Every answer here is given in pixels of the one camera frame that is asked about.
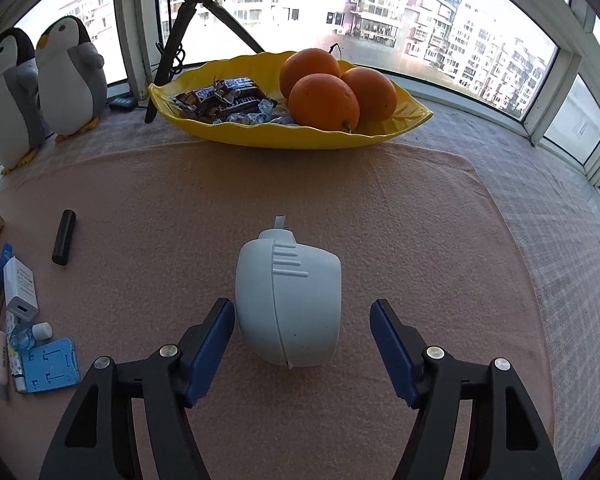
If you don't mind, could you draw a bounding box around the blue phone stand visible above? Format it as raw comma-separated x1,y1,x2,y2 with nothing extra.
21,338,81,393

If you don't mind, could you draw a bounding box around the white dome plug device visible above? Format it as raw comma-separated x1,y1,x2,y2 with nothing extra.
235,216,342,370

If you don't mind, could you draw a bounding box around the small clear blue bottle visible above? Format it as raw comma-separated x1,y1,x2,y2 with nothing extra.
9,322,53,353

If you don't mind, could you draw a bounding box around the black cylinder tube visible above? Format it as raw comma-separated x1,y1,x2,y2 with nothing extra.
52,209,76,266

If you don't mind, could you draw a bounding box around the white USB charger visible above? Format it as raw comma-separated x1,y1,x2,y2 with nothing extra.
3,257,38,322

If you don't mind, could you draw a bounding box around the white cream tube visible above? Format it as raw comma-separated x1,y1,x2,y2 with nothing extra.
0,330,9,401

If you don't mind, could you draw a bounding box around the pink towel mat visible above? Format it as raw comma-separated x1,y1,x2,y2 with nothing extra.
0,142,554,479

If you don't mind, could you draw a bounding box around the right orange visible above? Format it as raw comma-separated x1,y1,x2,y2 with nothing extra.
341,66,398,122

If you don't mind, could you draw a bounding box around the orange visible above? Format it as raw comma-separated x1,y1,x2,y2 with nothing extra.
341,66,398,122
288,74,360,131
278,48,340,99

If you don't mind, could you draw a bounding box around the candy wrappers pile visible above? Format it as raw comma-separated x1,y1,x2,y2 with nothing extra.
170,77,296,126

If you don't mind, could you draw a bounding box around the front orange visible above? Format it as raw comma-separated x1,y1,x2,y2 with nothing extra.
288,74,360,131

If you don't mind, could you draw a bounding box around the small plush penguin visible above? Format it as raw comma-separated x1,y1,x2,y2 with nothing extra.
34,15,107,143

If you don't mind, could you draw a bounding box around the yellow leaf-shaped fruit tray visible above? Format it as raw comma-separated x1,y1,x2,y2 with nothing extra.
147,51,434,150

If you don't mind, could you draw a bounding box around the large plush penguin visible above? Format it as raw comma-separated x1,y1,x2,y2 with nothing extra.
0,27,48,174

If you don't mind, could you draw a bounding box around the back left orange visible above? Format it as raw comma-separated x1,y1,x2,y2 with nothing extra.
278,48,340,99

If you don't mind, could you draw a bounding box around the black tripod stand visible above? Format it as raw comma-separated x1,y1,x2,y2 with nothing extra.
144,0,266,125

